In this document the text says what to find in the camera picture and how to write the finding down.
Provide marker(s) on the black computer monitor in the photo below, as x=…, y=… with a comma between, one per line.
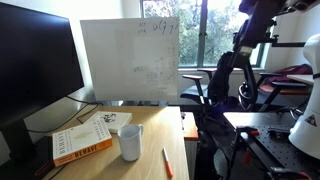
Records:
x=33, y=60

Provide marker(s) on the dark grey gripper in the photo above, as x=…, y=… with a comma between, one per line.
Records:
x=256, y=20

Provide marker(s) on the white ceramic mug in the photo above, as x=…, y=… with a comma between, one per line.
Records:
x=130, y=143

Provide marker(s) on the white whiteboard with writing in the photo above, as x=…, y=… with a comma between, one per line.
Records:
x=130, y=60

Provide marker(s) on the small patterned box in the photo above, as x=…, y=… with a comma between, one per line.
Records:
x=110, y=120

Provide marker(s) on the orange drawer cabinet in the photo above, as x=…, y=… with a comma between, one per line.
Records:
x=189, y=126

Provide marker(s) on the orange white Behave book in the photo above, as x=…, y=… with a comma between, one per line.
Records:
x=80, y=141

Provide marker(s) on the dark red bag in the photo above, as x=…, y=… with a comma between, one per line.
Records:
x=290, y=71

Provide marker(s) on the orange sharpie marker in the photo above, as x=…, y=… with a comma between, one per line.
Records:
x=167, y=163

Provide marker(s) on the black office chair with armrests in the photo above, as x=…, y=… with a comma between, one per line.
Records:
x=266, y=90

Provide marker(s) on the small black block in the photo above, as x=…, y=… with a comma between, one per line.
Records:
x=278, y=132

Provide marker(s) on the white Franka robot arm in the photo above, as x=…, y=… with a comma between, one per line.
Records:
x=305, y=133

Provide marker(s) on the black perforated breadboard table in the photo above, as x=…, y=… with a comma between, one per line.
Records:
x=280, y=150

